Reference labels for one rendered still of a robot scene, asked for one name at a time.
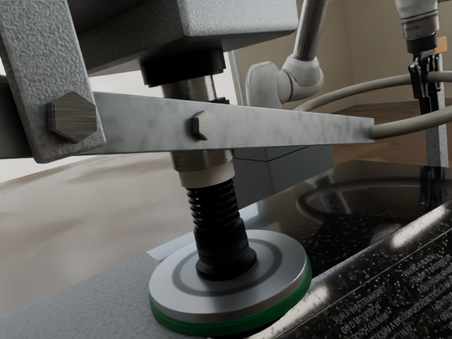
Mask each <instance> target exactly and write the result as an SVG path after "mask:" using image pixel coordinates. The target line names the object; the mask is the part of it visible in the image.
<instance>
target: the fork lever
mask: <svg viewBox="0 0 452 339"><path fill-rule="evenodd" d="M92 92H93V96H94V100H95V102H96V105H94V104H93V103H91V102H90V101H88V100H87V99H85V98H84V97H82V96H81V95H79V94H78V93H76V92H75V91H71V92H68V93H66V94H65V95H63V96H61V97H59V98H57V99H55V100H53V101H51V102H49V103H47V104H46V105H47V115H48V131H49V132H51V133H53V134H55V135H56V136H58V137H60V138H62V139H64V140H66V141H67V142H69V143H71V144H78V143H79V142H81V141H82V140H84V139H85V138H87V137H88V136H90V135H92V134H93V133H95V132H96V131H97V120H96V106H97V109H98V114H99V117H100V121H101V123H102V128H103V131H104V135H105V138H106V144H105V145H104V146H103V147H100V148H98V149H94V150H91V151H87V152H85V153H80V154H78V155H74V156H86V155H115V154H131V153H161V152H175V151H205V150H220V149H251V148H267V147H296V146H312V145H341V144H356V143H374V142H375V140H373V138H372V134H371V131H372V127H373V125H374V118H363V117H356V116H343V115H335V114H322V113H315V112H302V111H294V110H281V109H274V108H261V107H253V106H240V105H233V104H219V103H212V102H198V101H191V100H178V99H170V98H157V97H150V96H136V95H129V94H122V93H108V92H101V91H92ZM25 158H33V155H32V152H31V149H30V146H29V143H28V140H27V137H26V134H25V131H24V128H23V125H22V122H21V119H20V116H19V113H18V111H17V107H16V104H15V101H14V98H13V95H12V92H11V88H10V86H9V83H6V82H0V159H25Z"/></svg>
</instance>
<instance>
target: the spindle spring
mask: <svg viewBox="0 0 452 339"><path fill-rule="evenodd" d="M221 184H223V185H222V186H220V185H221ZM217 186H219V187H218V188H215V189H212V190H207V189H210V188H214V187H217ZM186 189H187V196H188V197H189V199H188V202H189V203H190V210H192V213H191V215H192V216H193V223H194V224H195V226H194V228H195V230H196V231H198V232H201V233H212V232H217V231H221V230H224V229H226V228H228V227H230V226H232V225H234V224H235V223H236V222H237V221H238V220H239V218H240V213H239V211H238V210H239V207H238V205H237V199H236V193H235V192H234V190H235V187H234V185H233V179H232V178H231V179H229V180H227V181H225V182H222V183H220V184H215V185H212V186H207V187H203V188H186ZM201 190H207V191H204V192H197V191H201ZM223 191H225V192H224V193H222V194H219V195H216V194H218V193H221V192H223ZM213 195H216V196H213ZM208 196H213V197H210V198H204V197H208ZM197 198H204V199H197ZM225 198H226V199H225ZM223 199H225V200H223ZM220 200H223V201H221V202H218V201H220ZM214 202H218V203H216V204H212V203H214ZM206 204H212V205H208V206H198V205H206ZM227 205H228V206H227ZM224 206H226V207H225V208H223V207H224ZM220 208H223V209H220ZM217 209H220V210H217ZM214 210H217V211H214ZM209 211H213V212H210V213H203V212H209ZM226 213H227V214H226ZM224 214H226V215H224ZM221 215H224V216H222V217H219V216H221ZM215 217H219V218H216V219H212V218H215ZM231 218H232V219H231ZM203 219H210V220H203ZM230 219H231V220H230ZM228 220H229V221H228ZM226 221H227V222H226ZM223 222H225V223H223ZM219 223H222V224H220V225H216V224H219ZM211 225H215V226H212V227H201V226H211Z"/></svg>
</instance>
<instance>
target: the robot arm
mask: <svg viewBox="0 0 452 339"><path fill-rule="evenodd" d="M328 1H329V0H304V2H303V8H302V12H301V18H300V22H299V28H298V32H297V37H296V41H295V47H294V51H293V54H291V55H290V56H289V57H287V60H286V62H285V64H284V65H283V67H282V69H281V70H278V67H277V66H276V65H275V64H274V63H271V62H270V61H266V62H262V63H258V64H255V65H252V66H251V67H250V69H249V70H248V73H247V77H246V97H247V102H248V106H253V107H261V108H274V109H281V110H282V109H283V107H282V104H284V103H286V102H295V101H299V100H303V99H306V98H309V97H311V96H313V95H314V94H316V93H317V92H318V91H319V90H320V89H321V88H322V85H323V83H324V74H323V72H322V70H321V69H320V67H319V61H318V60H317V58H316V57H315V54H316V51H317V46H318V43H319V37H320V34H321V31H322V26H323V23H324V18H325V15H326V10H327V6H328ZM446 1H451V0H395V4H396V7H397V10H398V12H399V15H400V19H401V24H402V34H403V38H405V39H408V40H407V41H406V43H407V49H408V53H410V54H411V53H412V54H413V64H412V65H409V66H408V70H409V72H410V77H411V82H412V89H413V94H414V98H415V99H419V104H420V115H423V114H428V113H431V112H434V111H437V110H439V99H438V91H441V89H438V88H439V87H441V82H437V83H428V79H427V74H428V73H429V72H433V71H440V67H439V58H440V54H439V53H434V50H433V49H434V48H436V47H437V46H438V39H437V33H435V32H436V31H438V30H439V16H438V13H439V12H438V6H437V5H438V4H439V3H441V2H446Z"/></svg>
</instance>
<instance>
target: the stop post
mask: <svg viewBox="0 0 452 339"><path fill-rule="evenodd" d="M437 39H438V46H437V47H436V48H434V49H433V50H434V53H439V54H440V58H439V67H440V71H443V63H442V53H443V52H447V37H446V36H444V37H440V38H437ZM438 89H441V91H438V99H439V109H443V108H445V96H444V84H443V82H441V87H439V88H438ZM424 132H425V141H426V159H427V165H428V166H437V167H449V162H448V150H447V129H446V124H443V125H440V126H436V127H434V128H430V129H426V130H424Z"/></svg>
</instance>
